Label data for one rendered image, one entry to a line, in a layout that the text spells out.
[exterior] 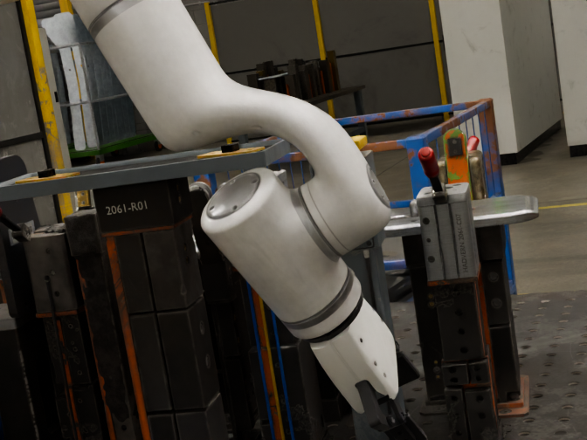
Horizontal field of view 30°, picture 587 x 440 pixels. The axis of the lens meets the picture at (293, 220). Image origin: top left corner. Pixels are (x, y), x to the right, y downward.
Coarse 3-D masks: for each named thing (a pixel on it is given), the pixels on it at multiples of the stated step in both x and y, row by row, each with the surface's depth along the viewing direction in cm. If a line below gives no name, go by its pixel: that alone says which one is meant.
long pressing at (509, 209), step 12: (480, 204) 165; (492, 204) 164; (504, 204) 162; (516, 204) 160; (528, 204) 161; (396, 216) 167; (408, 216) 166; (480, 216) 154; (492, 216) 153; (504, 216) 153; (516, 216) 153; (528, 216) 153; (384, 228) 157; (396, 228) 156; (408, 228) 156
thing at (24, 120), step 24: (24, 0) 512; (0, 24) 494; (24, 24) 512; (0, 48) 493; (24, 48) 512; (0, 72) 491; (24, 72) 511; (0, 96) 489; (24, 96) 509; (48, 96) 523; (0, 120) 488; (24, 120) 507; (48, 120) 521; (0, 144) 485; (24, 144) 505; (48, 144) 524; (48, 168) 521; (48, 216) 519
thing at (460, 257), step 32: (448, 192) 143; (448, 224) 143; (448, 256) 144; (448, 288) 146; (448, 320) 146; (480, 320) 149; (448, 352) 147; (480, 352) 146; (448, 384) 148; (480, 384) 148; (448, 416) 149; (480, 416) 149
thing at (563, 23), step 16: (560, 0) 887; (576, 0) 884; (560, 16) 890; (576, 16) 886; (560, 32) 892; (576, 32) 889; (560, 48) 895; (576, 48) 891; (560, 64) 897; (576, 64) 893; (560, 80) 901; (576, 80) 896; (576, 96) 899; (576, 112) 901; (576, 128) 904; (576, 144) 907
